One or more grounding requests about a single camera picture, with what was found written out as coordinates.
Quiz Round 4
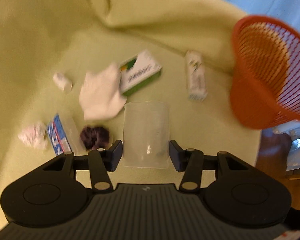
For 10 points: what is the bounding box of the clear plastic cup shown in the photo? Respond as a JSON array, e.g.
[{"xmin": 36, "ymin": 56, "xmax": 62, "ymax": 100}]
[{"xmin": 123, "ymin": 101, "xmax": 170, "ymax": 169}]

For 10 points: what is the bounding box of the white tissue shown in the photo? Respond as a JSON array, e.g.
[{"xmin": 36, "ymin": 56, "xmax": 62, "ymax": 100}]
[{"xmin": 79, "ymin": 63, "xmax": 127, "ymax": 121}]

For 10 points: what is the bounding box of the long white ointment box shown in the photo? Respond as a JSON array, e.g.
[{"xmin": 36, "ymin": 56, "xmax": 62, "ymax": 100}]
[{"xmin": 185, "ymin": 50, "xmax": 207, "ymax": 101}]

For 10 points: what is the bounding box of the green white medicine box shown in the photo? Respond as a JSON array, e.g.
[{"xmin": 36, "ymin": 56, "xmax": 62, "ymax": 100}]
[{"xmin": 119, "ymin": 49, "xmax": 162, "ymax": 97}]

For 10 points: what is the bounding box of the dark purple hair scrunchie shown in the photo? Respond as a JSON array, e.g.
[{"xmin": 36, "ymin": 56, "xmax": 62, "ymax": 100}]
[{"xmin": 80, "ymin": 126, "xmax": 110, "ymax": 151}]

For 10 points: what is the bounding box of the blue white tissue packet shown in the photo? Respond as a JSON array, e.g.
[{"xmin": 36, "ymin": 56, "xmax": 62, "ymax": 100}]
[{"xmin": 47, "ymin": 114, "xmax": 72, "ymax": 156}]

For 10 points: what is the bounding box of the crumpled pink white wrapper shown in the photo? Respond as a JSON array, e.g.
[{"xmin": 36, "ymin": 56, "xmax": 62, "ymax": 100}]
[{"xmin": 18, "ymin": 122, "xmax": 47, "ymax": 150}]

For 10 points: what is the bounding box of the wooden bedside table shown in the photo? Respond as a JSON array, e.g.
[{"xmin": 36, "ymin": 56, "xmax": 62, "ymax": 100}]
[{"xmin": 256, "ymin": 128, "xmax": 300, "ymax": 210}]

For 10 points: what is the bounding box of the small white pill bottle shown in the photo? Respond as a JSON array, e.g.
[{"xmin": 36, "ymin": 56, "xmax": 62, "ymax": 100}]
[{"xmin": 53, "ymin": 73, "xmax": 72, "ymax": 93}]

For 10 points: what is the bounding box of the orange mesh plastic basket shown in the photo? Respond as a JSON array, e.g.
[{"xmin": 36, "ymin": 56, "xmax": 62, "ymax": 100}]
[{"xmin": 230, "ymin": 15, "xmax": 300, "ymax": 129}]

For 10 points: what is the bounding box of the yellow-green fleece blanket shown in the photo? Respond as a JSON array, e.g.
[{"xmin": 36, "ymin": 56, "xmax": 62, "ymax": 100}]
[{"xmin": 0, "ymin": 0, "xmax": 262, "ymax": 230}]

